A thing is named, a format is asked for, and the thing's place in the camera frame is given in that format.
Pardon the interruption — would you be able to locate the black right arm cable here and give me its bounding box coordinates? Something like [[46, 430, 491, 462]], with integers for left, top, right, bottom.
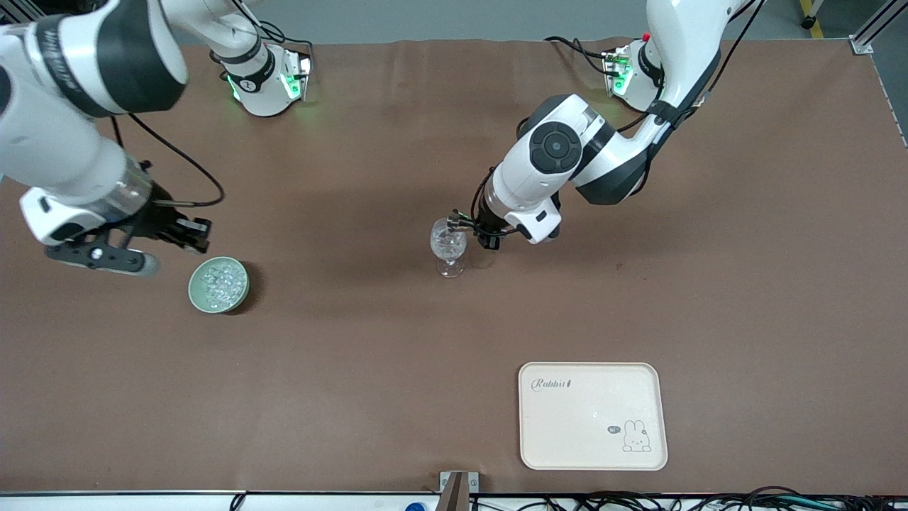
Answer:
[[110, 114, 226, 208]]

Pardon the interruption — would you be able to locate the black base cable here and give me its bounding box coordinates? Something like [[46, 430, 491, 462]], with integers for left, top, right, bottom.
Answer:
[[252, 21, 316, 61], [545, 35, 612, 75]]

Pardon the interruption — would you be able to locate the brown camera mast pole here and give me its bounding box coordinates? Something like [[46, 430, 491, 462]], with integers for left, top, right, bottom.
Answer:
[[441, 473, 470, 511]]

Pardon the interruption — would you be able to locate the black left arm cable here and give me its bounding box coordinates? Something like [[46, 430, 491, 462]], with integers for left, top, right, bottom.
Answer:
[[472, 0, 768, 214]]

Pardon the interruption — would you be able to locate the clear ice cubes pile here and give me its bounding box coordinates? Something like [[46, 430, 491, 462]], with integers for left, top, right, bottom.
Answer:
[[196, 261, 245, 309]]

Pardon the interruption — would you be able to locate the grey metal mounting bracket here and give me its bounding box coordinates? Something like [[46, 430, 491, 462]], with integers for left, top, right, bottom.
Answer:
[[439, 471, 480, 495]]

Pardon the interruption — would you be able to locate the tangled black cable bundle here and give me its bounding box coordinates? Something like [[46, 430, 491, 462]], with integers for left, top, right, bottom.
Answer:
[[470, 486, 908, 511]]

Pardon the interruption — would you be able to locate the grey base connector box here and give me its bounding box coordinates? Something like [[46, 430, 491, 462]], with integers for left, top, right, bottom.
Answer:
[[603, 46, 633, 97], [280, 48, 314, 101]]

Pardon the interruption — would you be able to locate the cream rabbit print tray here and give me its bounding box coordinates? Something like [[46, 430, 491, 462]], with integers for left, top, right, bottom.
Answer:
[[518, 361, 669, 472]]

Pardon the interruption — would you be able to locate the brown table cover mat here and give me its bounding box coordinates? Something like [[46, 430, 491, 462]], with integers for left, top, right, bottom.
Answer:
[[0, 38, 908, 496]]

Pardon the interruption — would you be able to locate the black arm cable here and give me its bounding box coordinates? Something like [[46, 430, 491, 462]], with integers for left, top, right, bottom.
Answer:
[[472, 0, 768, 214], [110, 114, 226, 208]]

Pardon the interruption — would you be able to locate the clear wine glass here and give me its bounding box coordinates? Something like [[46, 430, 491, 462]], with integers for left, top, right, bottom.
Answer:
[[430, 217, 468, 278]]

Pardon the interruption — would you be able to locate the aluminium frame profile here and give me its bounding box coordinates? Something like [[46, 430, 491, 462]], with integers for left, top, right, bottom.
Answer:
[[853, 0, 908, 56]]

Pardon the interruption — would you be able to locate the green ceramic bowl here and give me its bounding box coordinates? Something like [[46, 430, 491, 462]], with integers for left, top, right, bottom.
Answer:
[[187, 256, 250, 314]]

